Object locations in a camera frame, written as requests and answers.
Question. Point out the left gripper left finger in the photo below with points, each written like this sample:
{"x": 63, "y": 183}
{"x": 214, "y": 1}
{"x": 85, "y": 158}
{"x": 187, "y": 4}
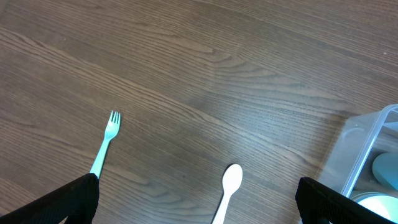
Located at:
{"x": 75, "y": 202}

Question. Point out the white plastic spoon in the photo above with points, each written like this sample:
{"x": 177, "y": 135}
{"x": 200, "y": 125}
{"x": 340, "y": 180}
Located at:
{"x": 231, "y": 182}

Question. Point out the light blue lower cup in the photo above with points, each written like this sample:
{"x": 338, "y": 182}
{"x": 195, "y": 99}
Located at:
{"x": 385, "y": 170}

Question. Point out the light blue bowl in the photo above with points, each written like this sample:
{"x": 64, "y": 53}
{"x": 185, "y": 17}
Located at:
{"x": 381, "y": 204}

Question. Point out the white plastic fork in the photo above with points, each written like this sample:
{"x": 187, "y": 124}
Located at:
{"x": 111, "y": 131}

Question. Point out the clear plastic container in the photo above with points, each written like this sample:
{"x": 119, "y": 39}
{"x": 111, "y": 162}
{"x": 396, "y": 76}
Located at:
{"x": 349, "y": 165}

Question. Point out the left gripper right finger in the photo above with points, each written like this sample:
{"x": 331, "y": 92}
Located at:
{"x": 318, "y": 204}

